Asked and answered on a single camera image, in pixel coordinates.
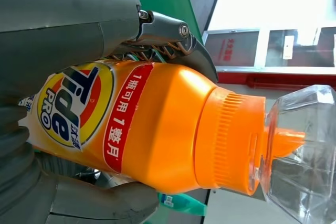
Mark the orange detergent bottle clear cap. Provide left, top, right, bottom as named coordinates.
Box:
left=18, top=59, right=336, bottom=224

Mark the white framed sign board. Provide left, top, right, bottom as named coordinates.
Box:
left=202, top=28, right=260, bottom=69

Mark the teal plastic container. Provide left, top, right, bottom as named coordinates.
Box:
left=157, top=193, right=208, bottom=216

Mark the white paper notice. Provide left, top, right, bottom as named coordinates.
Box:
left=283, top=35, right=294, bottom=60

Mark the white framed glass panel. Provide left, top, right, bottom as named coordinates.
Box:
left=265, top=26, right=336, bottom=67

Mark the red rail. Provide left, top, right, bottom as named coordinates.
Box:
left=217, top=71, right=336, bottom=91

